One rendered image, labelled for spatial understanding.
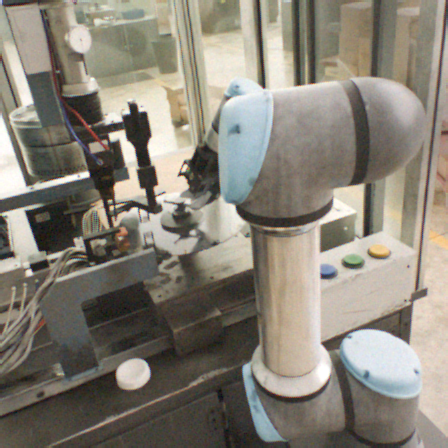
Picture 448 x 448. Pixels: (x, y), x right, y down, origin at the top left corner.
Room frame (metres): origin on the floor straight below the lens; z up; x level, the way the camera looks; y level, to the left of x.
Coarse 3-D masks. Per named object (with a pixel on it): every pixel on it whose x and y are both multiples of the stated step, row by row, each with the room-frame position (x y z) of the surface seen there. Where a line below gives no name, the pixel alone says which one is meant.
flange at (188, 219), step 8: (160, 216) 1.09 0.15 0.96; (168, 216) 1.08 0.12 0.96; (176, 216) 1.06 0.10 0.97; (184, 216) 1.06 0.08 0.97; (192, 216) 1.06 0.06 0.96; (200, 216) 1.06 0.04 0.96; (168, 224) 1.04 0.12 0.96; (176, 224) 1.03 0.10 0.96; (184, 224) 1.03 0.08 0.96; (192, 224) 1.03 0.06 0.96
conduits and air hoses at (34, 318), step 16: (96, 208) 1.22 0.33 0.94; (96, 240) 1.09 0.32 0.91; (64, 256) 1.03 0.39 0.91; (80, 256) 1.03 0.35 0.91; (16, 288) 1.03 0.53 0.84; (48, 288) 0.92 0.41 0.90; (32, 304) 0.89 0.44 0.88; (16, 320) 0.92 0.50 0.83; (32, 320) 0.86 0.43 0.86; (0, 336) 0.89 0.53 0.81; (16, 336) 0.86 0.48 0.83; (32, 336) 0.83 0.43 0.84; (0, 352) 0.84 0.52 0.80; (16, 352) 0.78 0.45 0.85; (0, 368) 0.78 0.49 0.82
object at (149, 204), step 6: (150, 192) 1.02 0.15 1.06; (138, 198) 1.07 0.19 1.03; (144, 198) 1.06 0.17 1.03; (150, 198) 1.02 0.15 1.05; (132, 204) 1.06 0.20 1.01; (138, 204) 1.05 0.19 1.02; (144, 204) 1.03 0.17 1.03; (150, 204) 1.02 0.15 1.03; (156, 204) 1.02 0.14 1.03; (138, 210) 1.05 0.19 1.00; (144, 210) 1.03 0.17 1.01; (150, 210) 1.02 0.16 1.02; (156, 210) 1.01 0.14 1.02; (162, 210) 1.02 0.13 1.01
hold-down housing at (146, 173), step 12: (144, 108) 1.03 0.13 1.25; (132, 120) 1.00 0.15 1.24; (144, 120) 1.01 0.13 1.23; (132, 132) 1.00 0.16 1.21; (144, 132) 1.01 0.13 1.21; (132, 144) 1.01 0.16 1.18; (144, 144) 1.02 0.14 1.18; (144, 156) 1.01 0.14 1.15; (144, 168) 1.01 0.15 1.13; (144, 180) 1.01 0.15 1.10; (156, 180) 1.01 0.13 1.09
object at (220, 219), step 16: (176, 192) 1.24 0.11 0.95; (208, 208) 1.12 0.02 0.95; (224, 208) 1.11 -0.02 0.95; (128, 224) 1.09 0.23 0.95; (144, 224) 1.07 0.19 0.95; (160, 224) 1.06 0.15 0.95; (208, 224) 1.03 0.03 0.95; (224, 224) 1.02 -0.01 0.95; (240, 224) 1.01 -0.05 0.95; (128, 240) 1.00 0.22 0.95; (144, 240) 0.99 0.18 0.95; (160, 240) 0.98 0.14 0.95; (176, 240) 0.98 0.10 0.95; (192, 240) 0.97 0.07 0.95; (208, 240) 0.96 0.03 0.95; (224, 240) 0.95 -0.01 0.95
